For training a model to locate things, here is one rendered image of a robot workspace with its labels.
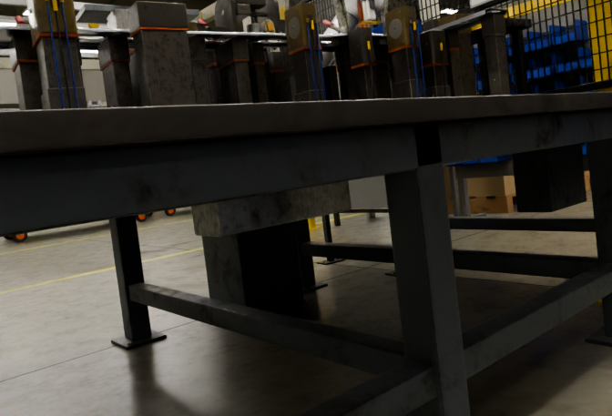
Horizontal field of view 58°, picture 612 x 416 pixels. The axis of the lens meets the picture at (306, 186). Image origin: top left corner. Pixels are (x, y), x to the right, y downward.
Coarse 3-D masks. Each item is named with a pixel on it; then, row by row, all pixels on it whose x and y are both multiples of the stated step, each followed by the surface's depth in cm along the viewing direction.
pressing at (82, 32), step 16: (0, 32) 127; (16, 32) 129; (80, 32) 135; (96, 32) 137; (112, 32) 139; (128, 32) 137; (192, 32) 146; (208, 32) 148; (224, 32) 151; (240, 32) 154; (0, 48) 138; (80, 48) 148; (96, 48) 150; (208, 48) 168
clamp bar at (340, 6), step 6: (336, 0) 202; (342, 0) 203; (336, 6) 202; (342, 6) 204; (336, 12) 203; (342, 12) 204; (342, 18) 203; (348, 18) 203; (342, 24) 201; (348, 24) 203; (348, 30) 203
